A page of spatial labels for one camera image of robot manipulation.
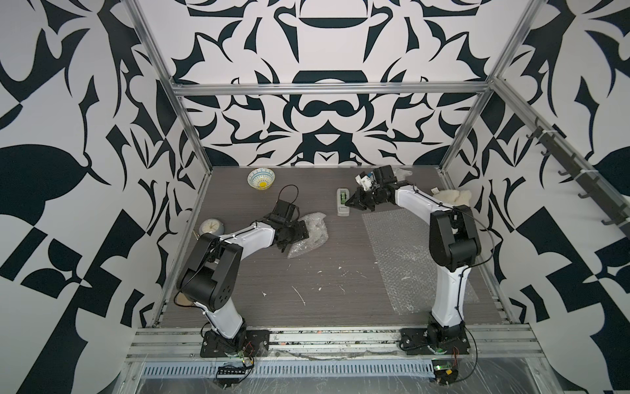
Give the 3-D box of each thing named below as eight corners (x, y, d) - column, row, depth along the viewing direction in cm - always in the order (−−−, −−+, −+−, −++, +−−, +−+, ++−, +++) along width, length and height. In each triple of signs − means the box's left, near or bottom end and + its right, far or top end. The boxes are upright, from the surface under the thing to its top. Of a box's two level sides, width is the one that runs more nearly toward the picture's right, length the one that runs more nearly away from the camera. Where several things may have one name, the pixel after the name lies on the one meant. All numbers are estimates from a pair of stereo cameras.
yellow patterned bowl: (246, 182, 116) (244, 175, 112) (262, 169, 121) (260, 163, 117) (263, 193, 111) (262, 187, 108) (279, 180, 116) (278, 174, 113)
